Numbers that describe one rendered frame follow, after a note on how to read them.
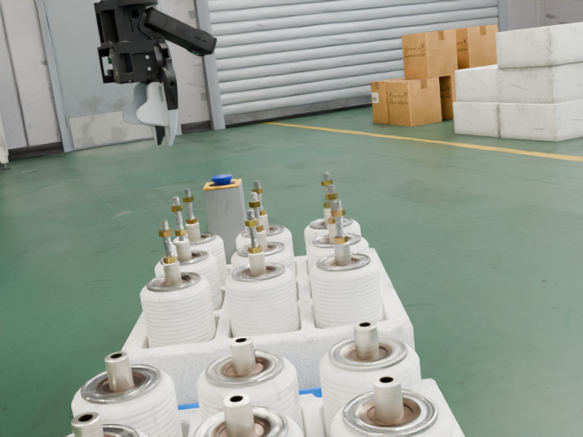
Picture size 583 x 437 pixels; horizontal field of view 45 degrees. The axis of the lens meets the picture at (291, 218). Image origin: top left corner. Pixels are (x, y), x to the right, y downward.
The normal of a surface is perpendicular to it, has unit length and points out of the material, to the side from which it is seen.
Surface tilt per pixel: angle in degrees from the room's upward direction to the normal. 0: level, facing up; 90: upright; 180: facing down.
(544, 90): 90
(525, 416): 0
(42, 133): 90
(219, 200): 90
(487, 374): 0
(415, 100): 90
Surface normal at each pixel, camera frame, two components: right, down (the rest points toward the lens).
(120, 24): 0.56, 0.12
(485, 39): 0.33, 0.17
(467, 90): -0.91, 0.19
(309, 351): 0.01, 0.22
